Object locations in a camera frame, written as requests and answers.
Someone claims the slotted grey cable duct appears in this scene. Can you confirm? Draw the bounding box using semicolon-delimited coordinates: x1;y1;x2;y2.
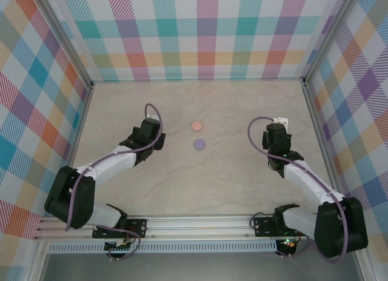
47;243;279;254

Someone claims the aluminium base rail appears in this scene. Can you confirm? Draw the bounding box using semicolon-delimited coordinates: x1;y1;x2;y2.
33;213;318;241

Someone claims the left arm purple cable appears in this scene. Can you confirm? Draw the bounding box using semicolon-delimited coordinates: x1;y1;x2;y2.
65;104;164;260

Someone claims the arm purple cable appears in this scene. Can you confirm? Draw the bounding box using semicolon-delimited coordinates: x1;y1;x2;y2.
65;104;164;260
247;116;349;263

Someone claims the aluminium corner post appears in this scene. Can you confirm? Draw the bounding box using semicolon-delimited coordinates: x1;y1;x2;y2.
301;0;352;85
35;0;93;90

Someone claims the aluminium side floor rail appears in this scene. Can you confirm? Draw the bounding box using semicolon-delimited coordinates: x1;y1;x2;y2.
302;78;349;215
53;82;95;218

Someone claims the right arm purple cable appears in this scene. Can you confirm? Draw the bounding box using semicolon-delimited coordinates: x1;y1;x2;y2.
247;116;349;263

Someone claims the aluminium rear floor strip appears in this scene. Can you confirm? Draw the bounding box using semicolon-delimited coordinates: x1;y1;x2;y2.
92;77;305;82

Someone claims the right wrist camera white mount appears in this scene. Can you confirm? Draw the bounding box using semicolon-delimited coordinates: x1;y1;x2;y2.
273;117;289;132

